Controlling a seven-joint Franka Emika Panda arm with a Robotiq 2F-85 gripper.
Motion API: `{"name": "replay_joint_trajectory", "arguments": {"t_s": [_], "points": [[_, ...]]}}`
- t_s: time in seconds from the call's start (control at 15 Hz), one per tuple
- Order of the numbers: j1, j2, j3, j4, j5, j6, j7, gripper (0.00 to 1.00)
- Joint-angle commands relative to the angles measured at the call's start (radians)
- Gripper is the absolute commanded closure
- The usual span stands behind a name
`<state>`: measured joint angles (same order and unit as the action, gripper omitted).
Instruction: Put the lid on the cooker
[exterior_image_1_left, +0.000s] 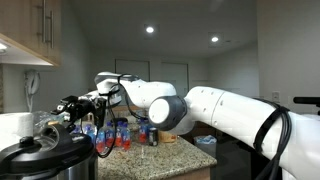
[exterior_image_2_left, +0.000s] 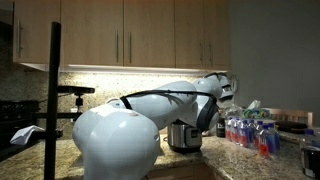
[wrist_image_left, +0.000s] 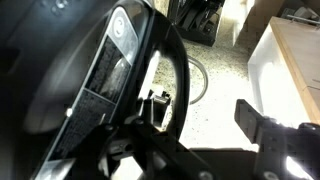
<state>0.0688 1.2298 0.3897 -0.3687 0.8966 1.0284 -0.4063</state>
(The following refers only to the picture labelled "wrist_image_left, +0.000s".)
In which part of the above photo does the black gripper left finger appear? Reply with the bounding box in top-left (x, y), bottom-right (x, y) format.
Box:
top-left (71, 98), bottom-right (214, 180)

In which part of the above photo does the black power cord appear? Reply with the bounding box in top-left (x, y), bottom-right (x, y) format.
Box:
top-left (188, 54), bottom-right (210, 106)

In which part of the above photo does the silver cabinet bar handle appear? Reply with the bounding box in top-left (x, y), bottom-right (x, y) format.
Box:
top-left (285, 13), bottom-right (320, 27)

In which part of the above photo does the wooden wall cabinet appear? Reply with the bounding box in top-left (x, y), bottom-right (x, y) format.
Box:
top-left (247, 15), bottom-right (320, 125)

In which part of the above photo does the black pressure cooker lid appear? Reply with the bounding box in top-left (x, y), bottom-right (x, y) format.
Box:
top-left (0, 0), bottom-right (192, 180)

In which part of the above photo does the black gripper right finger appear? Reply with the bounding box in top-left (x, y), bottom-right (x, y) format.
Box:
top-left (234, 98), bottom-right (320, 180)

